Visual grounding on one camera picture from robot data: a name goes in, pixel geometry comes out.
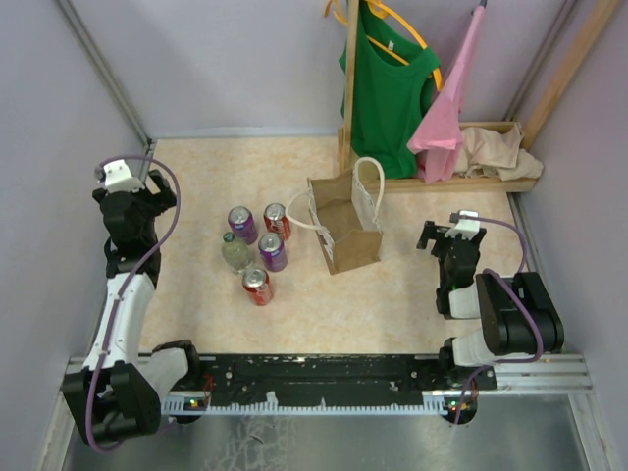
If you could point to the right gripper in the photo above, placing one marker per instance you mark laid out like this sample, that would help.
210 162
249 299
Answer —
430 233

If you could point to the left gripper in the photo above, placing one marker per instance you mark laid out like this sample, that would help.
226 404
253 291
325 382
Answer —
165 196

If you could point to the purple soda can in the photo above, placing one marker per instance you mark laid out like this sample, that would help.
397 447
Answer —
242 224
272 251

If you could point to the green cap glass bottle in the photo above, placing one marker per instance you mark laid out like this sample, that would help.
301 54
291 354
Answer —
236 253

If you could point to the brown canvas bag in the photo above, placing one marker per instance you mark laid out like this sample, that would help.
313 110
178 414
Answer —
345 217

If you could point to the red soda can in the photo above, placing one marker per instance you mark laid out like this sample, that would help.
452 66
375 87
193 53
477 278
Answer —
276 220

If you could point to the red cola can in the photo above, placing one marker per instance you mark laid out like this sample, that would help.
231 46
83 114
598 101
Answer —
257 284

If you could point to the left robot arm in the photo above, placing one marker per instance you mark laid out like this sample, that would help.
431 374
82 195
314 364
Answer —
112 398

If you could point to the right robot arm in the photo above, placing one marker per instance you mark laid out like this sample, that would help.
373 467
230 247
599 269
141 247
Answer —
518 320

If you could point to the beige cloth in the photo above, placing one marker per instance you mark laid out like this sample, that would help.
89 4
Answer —
492 154

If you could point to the pink t-shirt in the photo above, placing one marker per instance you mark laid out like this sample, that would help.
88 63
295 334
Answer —
437 141

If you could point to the green t-shirt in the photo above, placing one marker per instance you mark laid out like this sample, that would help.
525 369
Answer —
393 91

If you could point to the wooden pole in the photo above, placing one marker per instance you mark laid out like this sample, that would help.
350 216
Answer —
565 63

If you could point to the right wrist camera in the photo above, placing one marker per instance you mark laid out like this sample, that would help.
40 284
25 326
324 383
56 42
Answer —
465 223

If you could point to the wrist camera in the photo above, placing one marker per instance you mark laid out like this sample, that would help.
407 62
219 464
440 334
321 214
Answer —
465 223
120 175

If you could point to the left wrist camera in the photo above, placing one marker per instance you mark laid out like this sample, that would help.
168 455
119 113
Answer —
120 175

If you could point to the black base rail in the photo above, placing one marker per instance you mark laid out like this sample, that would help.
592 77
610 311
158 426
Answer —
316 379

